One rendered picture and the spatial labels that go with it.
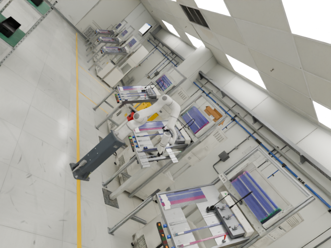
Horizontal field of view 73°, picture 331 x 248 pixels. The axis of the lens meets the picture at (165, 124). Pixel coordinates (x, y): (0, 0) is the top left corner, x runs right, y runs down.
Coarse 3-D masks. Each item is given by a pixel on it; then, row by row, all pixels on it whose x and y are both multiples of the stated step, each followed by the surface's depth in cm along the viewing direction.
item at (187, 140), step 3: (177, 123) 354; (174, 126) 356; (177, 126) 345; (180, 126) 346; (183, 129) 340; (180, 132) 335; (183, 132) 333; (183, 135) 326; (186, 135) 327; (186, 138) 321; (189, 138) 322; (186, 141) 320; (189, 141) 321
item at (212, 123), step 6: (204, 96) 361; (210, 102) 344; (186, 108) 360; (198, 108) 365; (216, 108) 329; (180, 114) 360; (222, 114) 315; (204, 126) 313; (210, 126) 314; (216, 126) 318; (198, 132) 314; (210, 132) 321; (156, 156) 357; (126, 174) 309
